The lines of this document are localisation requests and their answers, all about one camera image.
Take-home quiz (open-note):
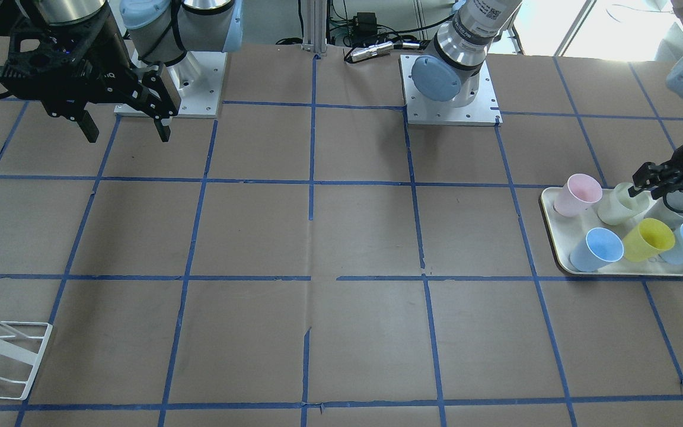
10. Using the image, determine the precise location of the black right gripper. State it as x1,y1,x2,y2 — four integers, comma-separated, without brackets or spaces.
0,6,178,144

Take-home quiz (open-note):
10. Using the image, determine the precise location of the pale green ikea cup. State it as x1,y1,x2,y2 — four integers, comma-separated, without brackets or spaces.
596,182,651,226

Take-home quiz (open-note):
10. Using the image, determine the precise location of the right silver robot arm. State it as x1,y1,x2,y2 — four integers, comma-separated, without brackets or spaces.
0,1,243,143

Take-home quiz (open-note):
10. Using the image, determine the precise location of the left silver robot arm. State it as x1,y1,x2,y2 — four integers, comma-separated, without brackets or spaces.
410,1,683,199

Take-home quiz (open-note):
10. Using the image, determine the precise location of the grey plastic cup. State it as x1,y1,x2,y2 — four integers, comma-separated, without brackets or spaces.
643,192,683,230

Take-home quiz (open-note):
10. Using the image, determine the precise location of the yellow plastic cup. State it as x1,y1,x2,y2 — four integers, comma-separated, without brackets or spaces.
623,218,676,263

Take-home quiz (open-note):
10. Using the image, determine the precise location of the pink plastic cup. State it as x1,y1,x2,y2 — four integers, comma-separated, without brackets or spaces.
553,173,604,217

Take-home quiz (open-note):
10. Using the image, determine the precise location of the light blue cup front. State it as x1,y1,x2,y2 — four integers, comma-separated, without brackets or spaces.
569,227,624,272

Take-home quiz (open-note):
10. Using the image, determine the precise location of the cream plastic tray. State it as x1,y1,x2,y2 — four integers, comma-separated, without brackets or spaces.
540,187,683,278

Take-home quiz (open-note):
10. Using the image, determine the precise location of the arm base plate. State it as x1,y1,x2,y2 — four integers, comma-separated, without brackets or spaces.
400,55,503,126
114,50,228,119

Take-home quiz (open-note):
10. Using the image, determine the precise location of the aluminium frame post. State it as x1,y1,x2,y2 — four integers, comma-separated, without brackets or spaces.
300,0,330,59

